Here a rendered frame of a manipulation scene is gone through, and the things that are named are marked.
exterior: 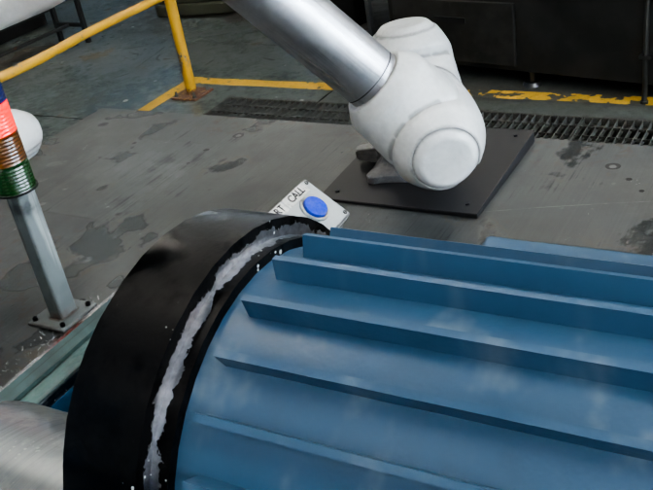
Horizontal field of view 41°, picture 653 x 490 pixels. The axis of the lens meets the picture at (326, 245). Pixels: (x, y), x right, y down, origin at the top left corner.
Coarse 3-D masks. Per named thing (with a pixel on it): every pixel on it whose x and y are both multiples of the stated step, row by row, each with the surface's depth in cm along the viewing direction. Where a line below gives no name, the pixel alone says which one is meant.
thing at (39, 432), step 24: (0, 408) 63; (24, 408) 64; (48, 408) 65; (0, 432) 59; (24, 432) 59; (48, 432) 59; (0, 456) 56; (24, 456) 56; (48, 456) 56; (0, 480) 54; (24, 480) 54; (48, 480) 54
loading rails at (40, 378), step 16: (96, 320) 114; (64, 336) 110; (80, 336) 111; (48, 352) 108; (64, 352) 109; (80, 352) 110; (32, 368) 106; (48, 368) 107; (64, 368) 107; (16, 384) 104; (32, 384) 105; (48, 384) 105; (64, 384) 105; (0, 400) 102; (16, 400) 103; (32, 400) 102; (48, 400) 103; (64, 400) 105
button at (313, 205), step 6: (306, 198) 101; (312, 198) 101; (318, 198) 102; (306, 204) 100; (312, 204) 101; (318, 204) 101; (324, 204) 101; (306, 210) 100; (312, 210) 100; (318, 210) 100; (324, 210) 101; (318, 216) 100; (324, 216) 101
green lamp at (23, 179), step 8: (24, 160) 127; (8, 168) 125; (16, 168) 125; (24, 168) 127; (0, 176) 125; (8, 176) 125; (16, 176) 126; (24, 176) 127; (32, 176) 128; (0, 184) 126; (8, 184) 126; (16, 184) 126; (24, 184) 127; (32, 184) 128; (0, 192) 127; (8, 192) 126; (16, 192) 127
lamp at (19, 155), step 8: (8, 136) 123; (16, 136) 124; (0, 144) 123; (8, 144) 123; (16, 144) 125; (0, 152) 123; (8, 152) 124; (16, 152) 125; (24, 152) 127; (0, 160) 124; (8, 160) 124; (16, 160) 125; (0, 168) 124
